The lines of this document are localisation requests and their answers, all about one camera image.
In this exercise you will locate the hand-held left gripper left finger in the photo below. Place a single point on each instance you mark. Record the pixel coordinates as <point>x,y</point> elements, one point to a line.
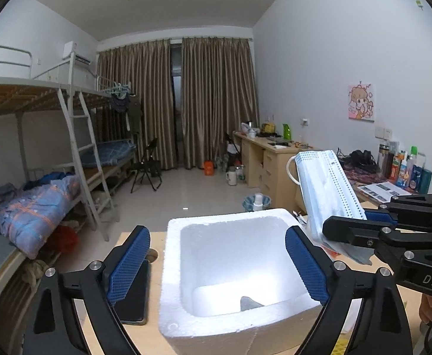
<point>127,266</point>

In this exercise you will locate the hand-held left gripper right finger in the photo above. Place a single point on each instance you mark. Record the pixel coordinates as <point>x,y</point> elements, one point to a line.
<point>308,266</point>

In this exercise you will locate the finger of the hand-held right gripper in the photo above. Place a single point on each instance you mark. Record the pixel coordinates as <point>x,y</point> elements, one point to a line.
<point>415,209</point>
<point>352,233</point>

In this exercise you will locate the blue face mask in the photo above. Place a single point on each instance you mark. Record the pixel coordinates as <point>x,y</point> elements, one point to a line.
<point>323,188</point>

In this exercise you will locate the white foam box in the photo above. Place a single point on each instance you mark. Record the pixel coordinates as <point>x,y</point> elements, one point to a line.
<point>208,325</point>

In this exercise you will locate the teal carton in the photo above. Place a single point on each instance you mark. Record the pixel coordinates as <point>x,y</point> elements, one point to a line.
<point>426,181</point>

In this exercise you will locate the printed magazine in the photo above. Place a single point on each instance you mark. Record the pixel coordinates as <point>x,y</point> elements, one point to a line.
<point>384,191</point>

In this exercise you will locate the black smartphone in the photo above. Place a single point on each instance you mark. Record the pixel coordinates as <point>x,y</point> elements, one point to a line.
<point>134,301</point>

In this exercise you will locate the orange carton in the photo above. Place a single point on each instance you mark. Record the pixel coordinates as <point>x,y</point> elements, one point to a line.
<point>395,168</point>

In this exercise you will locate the green capped spray can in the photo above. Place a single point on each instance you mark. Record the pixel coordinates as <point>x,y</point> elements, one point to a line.
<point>412,153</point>

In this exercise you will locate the patterned desk mat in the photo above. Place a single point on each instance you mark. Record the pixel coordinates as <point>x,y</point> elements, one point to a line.
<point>363,175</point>

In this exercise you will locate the dark thermos bottle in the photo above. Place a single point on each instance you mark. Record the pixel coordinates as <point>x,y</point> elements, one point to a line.
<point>383,157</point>

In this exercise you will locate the black headphones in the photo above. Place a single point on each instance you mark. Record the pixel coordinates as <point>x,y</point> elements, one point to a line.
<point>360,157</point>

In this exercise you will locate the blue waste bin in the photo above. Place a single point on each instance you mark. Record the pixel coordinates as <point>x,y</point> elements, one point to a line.
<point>251,204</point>

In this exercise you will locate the black folding chair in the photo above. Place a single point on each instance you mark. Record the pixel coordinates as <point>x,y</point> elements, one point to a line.
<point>147,166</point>

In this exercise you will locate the blue plaid quilt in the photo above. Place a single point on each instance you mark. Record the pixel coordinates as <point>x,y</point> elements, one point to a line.
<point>34,207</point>

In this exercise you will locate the light wooden desk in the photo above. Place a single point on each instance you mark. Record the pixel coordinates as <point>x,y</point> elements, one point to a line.
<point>264,162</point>

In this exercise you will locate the blue checked quilt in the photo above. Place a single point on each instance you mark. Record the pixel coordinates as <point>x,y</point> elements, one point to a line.
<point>105,151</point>

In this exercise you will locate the green bottle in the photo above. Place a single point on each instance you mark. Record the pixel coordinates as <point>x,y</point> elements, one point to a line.
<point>287,131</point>

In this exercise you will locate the orange bucket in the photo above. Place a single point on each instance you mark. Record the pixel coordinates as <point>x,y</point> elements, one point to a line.
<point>209,168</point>

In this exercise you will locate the white bunk bed ladder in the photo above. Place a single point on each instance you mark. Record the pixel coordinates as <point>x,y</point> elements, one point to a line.
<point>76,125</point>

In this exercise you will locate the dark hanging clothes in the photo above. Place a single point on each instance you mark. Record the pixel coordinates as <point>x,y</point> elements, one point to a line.
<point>127,109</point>

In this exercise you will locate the brown curtain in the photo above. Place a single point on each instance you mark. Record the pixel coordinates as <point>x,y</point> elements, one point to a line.
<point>142,103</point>
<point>219,100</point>

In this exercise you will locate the white metal bunk bed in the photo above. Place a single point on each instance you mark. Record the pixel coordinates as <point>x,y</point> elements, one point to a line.
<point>23,96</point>

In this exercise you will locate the white air conditioner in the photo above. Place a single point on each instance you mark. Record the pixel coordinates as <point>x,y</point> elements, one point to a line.
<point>76,52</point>

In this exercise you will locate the white wall switch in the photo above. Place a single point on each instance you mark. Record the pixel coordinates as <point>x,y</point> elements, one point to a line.
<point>383,132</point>

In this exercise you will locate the pink cartoon wall poster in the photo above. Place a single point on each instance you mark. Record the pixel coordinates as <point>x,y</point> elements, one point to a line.
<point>361,102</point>

